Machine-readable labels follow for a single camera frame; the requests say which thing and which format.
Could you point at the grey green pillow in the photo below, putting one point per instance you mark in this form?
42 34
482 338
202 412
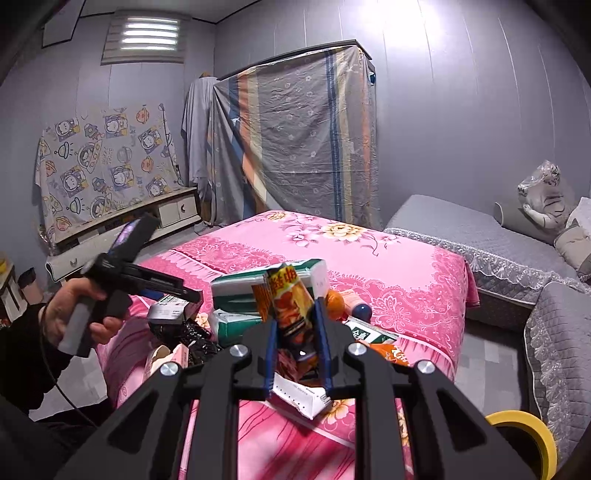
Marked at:
577 251

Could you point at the white tube with blue cap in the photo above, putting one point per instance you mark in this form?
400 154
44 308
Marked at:
355 308

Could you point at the black plastic bag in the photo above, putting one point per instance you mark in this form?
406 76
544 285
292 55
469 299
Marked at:
194 342

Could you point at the cartoon printed cloth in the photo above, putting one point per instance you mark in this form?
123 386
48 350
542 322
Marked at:
106 161

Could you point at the window blind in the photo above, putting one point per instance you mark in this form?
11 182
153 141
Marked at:
143 37

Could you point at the white quilted pillow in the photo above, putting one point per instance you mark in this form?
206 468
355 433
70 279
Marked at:
582 212

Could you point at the large green white tissue pack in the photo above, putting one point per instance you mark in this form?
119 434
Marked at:
235 286

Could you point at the yellow trash bin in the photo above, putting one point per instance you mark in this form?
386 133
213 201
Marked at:
545 437

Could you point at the person's left hand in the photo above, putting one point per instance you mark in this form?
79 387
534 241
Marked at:
57 314

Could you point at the dark container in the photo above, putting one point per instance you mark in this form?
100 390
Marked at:
28 286

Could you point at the white tiger plush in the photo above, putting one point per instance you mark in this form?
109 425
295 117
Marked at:
545 198

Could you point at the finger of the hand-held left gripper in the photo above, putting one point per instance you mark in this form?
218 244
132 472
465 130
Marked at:
161 279

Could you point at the green white packet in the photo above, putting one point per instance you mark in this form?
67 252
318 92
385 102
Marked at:
365 333

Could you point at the grey bolster pillow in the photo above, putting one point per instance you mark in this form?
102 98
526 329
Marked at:
512 219

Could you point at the orange drink carton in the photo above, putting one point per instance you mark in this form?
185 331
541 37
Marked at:
288 304

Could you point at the plain grey hanging cloth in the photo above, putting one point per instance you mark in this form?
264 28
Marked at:
198 138

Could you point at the small green white tissue pack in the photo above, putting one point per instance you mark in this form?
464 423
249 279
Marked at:
231 328

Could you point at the white low cabinet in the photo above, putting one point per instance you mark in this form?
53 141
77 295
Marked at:
171 212

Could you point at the orange snack packet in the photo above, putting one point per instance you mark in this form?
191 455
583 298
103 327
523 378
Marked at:
392 355

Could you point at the pink floral blanket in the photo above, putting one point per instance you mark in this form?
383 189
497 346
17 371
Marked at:
277 244

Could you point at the small grey white box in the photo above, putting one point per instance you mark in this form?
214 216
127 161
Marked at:
166 311

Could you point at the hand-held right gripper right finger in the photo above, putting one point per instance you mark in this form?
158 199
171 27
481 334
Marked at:
324 350

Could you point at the striped floral wardrobe cloth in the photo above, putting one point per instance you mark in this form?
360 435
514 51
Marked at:
295 138

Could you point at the orange peel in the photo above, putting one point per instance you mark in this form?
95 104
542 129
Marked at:
334 304

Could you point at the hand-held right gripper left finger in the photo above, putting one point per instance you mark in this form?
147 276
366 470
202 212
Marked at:
271 360

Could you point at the person's left forearm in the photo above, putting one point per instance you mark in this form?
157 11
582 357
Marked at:
23 350

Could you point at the white paper box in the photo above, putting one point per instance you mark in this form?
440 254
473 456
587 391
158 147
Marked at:
300 398

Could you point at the grey quilted sofa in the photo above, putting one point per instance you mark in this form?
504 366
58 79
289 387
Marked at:
558 341
452 230

